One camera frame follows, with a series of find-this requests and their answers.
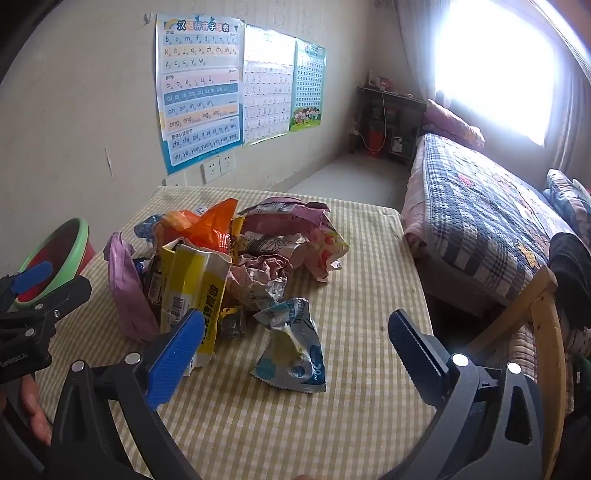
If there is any yellow white snack bag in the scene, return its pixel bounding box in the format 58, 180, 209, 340
160, 238, 231, 377

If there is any blue white snack wrapper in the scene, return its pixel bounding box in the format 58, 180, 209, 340
250, 298, 327, 394

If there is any orange plastic bag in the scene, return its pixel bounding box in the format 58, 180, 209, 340
152, 198, 238, 264

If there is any white strawberry Pocky bag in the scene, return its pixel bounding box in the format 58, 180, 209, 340
238, 226, 349, 283

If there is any pink white wrapper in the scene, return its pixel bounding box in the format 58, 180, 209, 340
226, 254, 293, 312

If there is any pink purple snack bag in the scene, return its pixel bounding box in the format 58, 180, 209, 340
238, 197, 331, 237

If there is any person's left hand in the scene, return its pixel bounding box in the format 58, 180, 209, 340
0, 374, 52, 447

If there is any red bin with green rim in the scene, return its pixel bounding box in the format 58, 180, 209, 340
14, 218, 95, 310

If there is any checkered beige table cushion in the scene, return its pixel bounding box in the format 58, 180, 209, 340
35, 185, 438, 480

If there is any wooden chair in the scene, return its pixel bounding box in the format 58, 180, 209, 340
465, 266, 567, 479

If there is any bed with plaid quilt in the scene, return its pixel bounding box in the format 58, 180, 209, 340
402, 133, 588, 317

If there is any black clothing on bed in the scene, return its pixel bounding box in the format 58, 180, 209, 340
548, 232, 591, 330

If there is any blue floral pillow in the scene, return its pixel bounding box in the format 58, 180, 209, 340
546, 169, 590, 244

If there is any small red bucket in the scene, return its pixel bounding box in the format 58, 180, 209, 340
366, 128, 385, 157

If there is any dark shelf unit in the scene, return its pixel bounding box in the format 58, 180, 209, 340
349, 86, 427, 166

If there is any pink pillow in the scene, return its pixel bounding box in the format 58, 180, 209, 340
423, 99, 486, 150

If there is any window curtain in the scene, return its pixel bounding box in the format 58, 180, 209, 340
396, 0, 450, 100

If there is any white single wall outlet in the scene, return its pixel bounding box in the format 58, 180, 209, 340
161, 171, 187, 187

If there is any white double wall socket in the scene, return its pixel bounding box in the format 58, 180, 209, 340
200, 151, 235, 184

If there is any blue pinyin wall poster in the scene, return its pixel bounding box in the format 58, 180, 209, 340
155, 14, 245, 174

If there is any green chart wall poster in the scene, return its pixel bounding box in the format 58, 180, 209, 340
290, 39, 327, 132

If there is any white chart wall poster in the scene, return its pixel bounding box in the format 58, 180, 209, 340
242, 25, 296, 145

